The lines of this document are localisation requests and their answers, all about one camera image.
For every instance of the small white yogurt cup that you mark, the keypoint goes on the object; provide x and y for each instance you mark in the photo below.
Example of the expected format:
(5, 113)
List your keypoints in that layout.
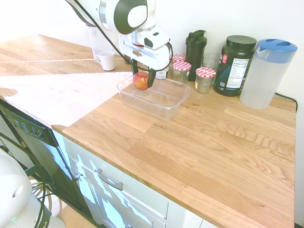
(162, 74)

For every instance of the black shaker bottle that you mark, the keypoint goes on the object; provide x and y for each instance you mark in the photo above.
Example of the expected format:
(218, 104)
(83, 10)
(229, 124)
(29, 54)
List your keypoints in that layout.
(195, 54)

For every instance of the silver cabinet knob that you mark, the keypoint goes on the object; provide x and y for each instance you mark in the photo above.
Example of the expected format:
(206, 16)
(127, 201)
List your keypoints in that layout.
(78, 176)

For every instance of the black protein powder tub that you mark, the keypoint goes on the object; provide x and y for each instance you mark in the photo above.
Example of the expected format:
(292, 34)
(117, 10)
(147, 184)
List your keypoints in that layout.
(234, 69)

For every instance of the red apple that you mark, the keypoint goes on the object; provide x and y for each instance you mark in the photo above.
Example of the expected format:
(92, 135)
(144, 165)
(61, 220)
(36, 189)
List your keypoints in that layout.
(140, 82)

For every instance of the white pitcher blue lid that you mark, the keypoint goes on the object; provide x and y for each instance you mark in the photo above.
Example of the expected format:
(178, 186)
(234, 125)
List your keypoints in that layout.
(263, 76)

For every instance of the white ceramic mug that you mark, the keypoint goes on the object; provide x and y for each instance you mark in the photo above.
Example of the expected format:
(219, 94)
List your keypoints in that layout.
(108, 60)

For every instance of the clear glass tumbler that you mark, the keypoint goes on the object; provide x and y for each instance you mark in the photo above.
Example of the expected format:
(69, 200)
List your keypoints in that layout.
(211, 60)

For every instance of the black dishwasher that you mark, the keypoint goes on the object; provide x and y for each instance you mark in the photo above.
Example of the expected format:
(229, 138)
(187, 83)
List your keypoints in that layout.
(40, 142)

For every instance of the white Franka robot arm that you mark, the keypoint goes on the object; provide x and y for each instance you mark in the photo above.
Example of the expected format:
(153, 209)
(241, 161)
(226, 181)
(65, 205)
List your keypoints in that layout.
(123, 14)

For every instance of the white cabinet door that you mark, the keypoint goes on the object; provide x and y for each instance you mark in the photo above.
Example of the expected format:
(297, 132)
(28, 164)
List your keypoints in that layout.
(111, 211)

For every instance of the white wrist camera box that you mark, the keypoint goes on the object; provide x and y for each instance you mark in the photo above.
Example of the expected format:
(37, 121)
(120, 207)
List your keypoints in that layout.
(154, 40)

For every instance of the glass jar checkered lid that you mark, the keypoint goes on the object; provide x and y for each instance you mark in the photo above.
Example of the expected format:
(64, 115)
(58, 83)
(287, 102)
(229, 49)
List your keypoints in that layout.
(177, 58)
(205, 80)
(181, 71)

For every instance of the white cabinet drawer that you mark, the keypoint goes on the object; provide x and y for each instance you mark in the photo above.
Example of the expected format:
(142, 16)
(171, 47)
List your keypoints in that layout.
(133, 187)

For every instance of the clear plastic container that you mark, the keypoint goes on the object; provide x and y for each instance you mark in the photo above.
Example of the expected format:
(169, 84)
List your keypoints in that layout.
(166, 99)

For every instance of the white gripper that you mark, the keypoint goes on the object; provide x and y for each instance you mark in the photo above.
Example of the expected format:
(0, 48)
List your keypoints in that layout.
(156, 59)

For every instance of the clear plastic pitcher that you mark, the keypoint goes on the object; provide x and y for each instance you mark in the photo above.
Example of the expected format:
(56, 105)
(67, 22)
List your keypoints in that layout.
(97, 40)

